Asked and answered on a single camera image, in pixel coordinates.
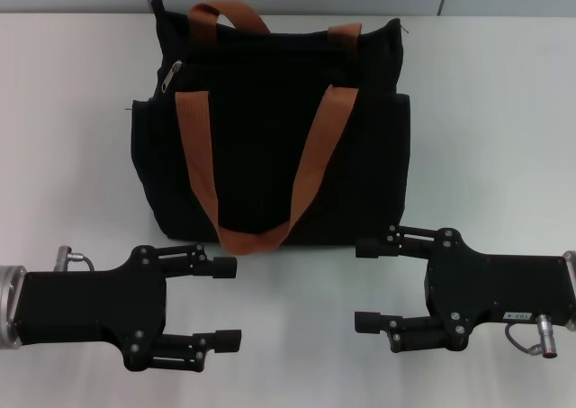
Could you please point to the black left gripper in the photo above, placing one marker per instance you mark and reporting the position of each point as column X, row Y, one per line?
column 90, row 304

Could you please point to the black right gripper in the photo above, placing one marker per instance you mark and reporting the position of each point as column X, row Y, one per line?
column 495, row 291

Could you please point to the silver zipper pull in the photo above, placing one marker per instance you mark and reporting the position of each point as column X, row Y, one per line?
column 167, row 78

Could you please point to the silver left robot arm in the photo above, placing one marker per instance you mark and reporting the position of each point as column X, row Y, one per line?
column 8, row 309

